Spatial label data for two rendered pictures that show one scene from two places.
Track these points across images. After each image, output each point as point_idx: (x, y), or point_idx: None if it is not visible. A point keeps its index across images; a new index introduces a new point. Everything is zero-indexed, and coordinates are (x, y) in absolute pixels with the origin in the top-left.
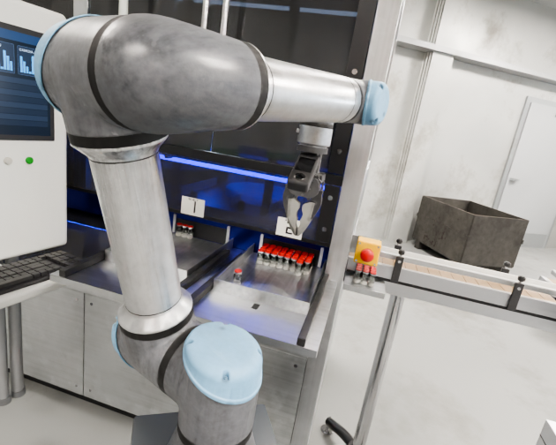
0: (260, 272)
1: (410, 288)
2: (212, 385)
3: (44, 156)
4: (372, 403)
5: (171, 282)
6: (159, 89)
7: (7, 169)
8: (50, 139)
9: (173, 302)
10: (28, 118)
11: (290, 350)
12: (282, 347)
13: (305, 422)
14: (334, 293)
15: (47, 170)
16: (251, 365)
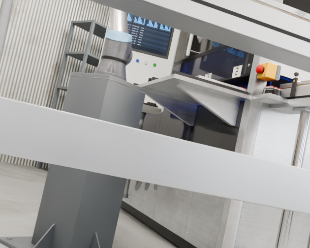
0: None
1: (300, 99)
2: (107, 33)
3: (161, 65)
4: (283, 213)
5: (119, 23)
6: None
7: (144, 66)
8: (166, 57)
9: (119, 30)
10: (158, 47)
11: (169, 77)
12: (168, 78)
13: (227, 209)
14: (248, 103)
15: (161, 72)
16: (118, 31)
